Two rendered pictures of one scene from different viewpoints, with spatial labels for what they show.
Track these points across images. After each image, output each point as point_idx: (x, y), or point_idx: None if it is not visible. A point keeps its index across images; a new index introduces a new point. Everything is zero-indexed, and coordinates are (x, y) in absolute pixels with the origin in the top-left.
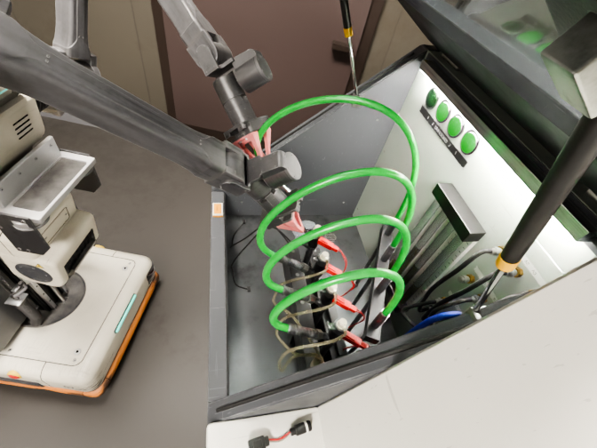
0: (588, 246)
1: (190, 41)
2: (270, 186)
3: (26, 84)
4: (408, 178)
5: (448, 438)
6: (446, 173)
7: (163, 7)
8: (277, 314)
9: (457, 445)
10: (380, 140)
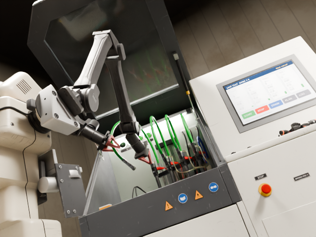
0: (187, 114)
1: None
2: (138, 131)
3: (120, 66)
4: (140, 169)
5: (220, 109)
6: (151, 147)
7: None
8: (186, 125)
9: (221, 107)
10: (114, 179)
